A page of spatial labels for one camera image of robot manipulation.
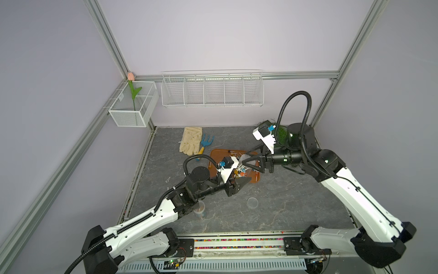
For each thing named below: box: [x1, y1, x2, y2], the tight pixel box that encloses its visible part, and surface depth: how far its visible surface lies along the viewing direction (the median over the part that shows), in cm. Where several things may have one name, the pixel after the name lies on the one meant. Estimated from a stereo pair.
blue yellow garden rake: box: [196, 133, 215, 161], surface depth 115 cm
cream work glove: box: [178, 127, 203, 156], surface depth 114 cm
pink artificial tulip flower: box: [127, 71, 143, 112], surface depth 92 cm
